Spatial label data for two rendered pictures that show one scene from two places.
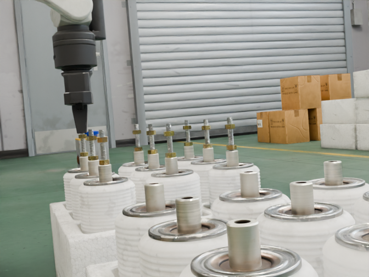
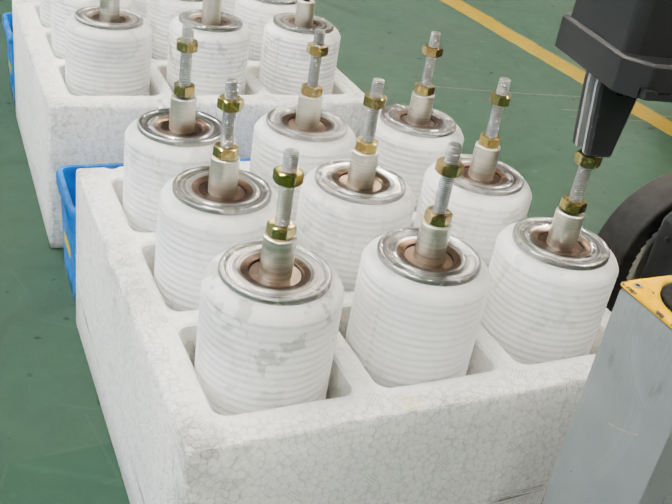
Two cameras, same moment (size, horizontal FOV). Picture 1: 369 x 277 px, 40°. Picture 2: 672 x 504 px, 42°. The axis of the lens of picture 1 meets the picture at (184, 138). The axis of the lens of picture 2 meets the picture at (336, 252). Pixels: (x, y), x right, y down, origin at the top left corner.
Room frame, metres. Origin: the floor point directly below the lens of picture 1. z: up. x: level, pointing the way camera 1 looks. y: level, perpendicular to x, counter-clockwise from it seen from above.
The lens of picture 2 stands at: (1.64, -0.05, 0.56)
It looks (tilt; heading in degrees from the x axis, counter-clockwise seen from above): 30 degrees down; 171
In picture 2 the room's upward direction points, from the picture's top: 10 degrees clockwise
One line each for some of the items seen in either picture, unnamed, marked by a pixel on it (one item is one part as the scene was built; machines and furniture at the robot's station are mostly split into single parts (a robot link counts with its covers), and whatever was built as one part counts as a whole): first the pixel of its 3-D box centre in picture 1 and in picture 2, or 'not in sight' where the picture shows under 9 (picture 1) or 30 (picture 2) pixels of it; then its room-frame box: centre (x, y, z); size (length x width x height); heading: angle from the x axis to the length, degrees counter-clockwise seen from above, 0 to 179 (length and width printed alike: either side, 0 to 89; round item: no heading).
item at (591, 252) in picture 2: (85, 170); (560, 243); (1.07, 0.22, 0.25); 0.08 x 0.08 x 0.01
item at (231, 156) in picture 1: (232, 159); (182, 114); (0.92, -0.08, 0.26); 0.02 x 0.02 x 0.03
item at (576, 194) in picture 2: (83, 145); (579, 183); (1.07, 0.22, 0.30); 0.01 x 0.01 x 0.08
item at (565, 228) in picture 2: (85, 164); (565, 229); (1.07, 0.22, 0.26); 0.02 x 0.02 x 0.03
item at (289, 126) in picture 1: (289, 126); not in sight; (4.67, -0.98, 0.15); 0.30 x 0.24 x 0.30; 19
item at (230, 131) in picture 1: (230, 137); (185, 68); (0.92, -0.08, 0.30); 0.01 x 0.01 x 0.08
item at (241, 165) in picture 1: (233, 166); (181, 128); (0.92, -0.08, 0.25); 0.08 x 0.08 x 0.01
